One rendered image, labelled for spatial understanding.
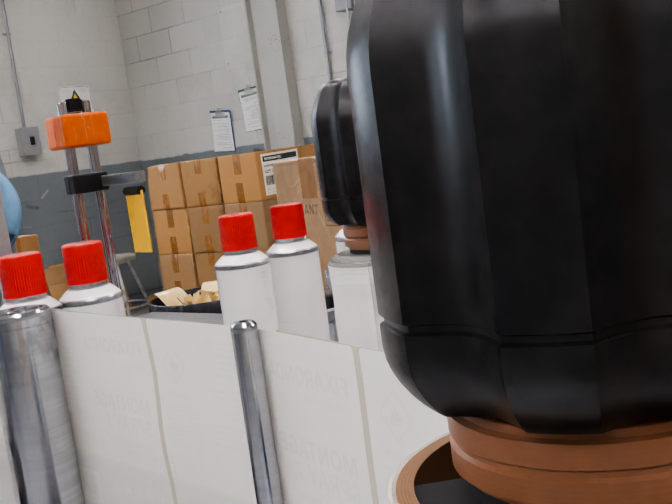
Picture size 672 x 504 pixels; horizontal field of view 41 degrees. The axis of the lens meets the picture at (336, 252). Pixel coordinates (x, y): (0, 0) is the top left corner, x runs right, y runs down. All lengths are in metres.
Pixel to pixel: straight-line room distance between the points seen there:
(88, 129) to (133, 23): 6.91
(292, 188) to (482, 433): 1.25
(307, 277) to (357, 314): 0.31
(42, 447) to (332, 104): 0.26
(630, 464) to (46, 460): 0.43
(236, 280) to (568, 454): 0.68
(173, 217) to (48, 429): 4.48
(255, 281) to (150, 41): 6.80
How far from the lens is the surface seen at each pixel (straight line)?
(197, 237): 4.89
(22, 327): 0.53
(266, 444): 0.40
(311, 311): 0.87
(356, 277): 0.55
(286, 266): 0.87
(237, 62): 6.87
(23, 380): 0.54
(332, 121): 0.56
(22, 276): 0.74
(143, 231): 0.81
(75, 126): 0.84
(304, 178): 1.36
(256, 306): 0.83
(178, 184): 4.93
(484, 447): 0.17
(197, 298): 3.55
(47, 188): 7.27
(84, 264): 0.75
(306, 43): 6.41
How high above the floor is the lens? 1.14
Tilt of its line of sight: 7 degrees down
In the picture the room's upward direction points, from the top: 8 degrees counter-clockwise
